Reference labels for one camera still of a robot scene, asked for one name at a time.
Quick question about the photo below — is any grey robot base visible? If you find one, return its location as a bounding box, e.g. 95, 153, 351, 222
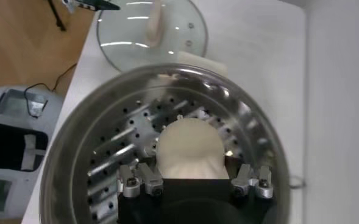
0, 86, 65, 220

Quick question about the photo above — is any white steamed baozi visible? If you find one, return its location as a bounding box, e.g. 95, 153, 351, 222
155, 117, 230, 180

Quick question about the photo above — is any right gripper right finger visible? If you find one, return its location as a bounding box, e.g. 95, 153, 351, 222
230, 164, 274, 199

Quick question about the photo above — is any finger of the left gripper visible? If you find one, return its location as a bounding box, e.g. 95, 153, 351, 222
62, 0, 121, 13

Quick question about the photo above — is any round glass pot lid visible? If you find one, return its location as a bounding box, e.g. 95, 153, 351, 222
96, 0, 209, 72

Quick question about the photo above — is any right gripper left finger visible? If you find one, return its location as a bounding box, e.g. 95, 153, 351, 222
116, 163, 165, 198

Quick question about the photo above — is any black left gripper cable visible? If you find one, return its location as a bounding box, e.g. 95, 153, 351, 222
46, 0, 67, 32

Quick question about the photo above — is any stainless steel steamer basket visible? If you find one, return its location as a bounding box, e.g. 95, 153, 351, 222
38, 50, 291, 224

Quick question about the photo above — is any thin black floor cable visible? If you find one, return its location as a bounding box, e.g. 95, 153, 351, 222
23, 63, 77, 119

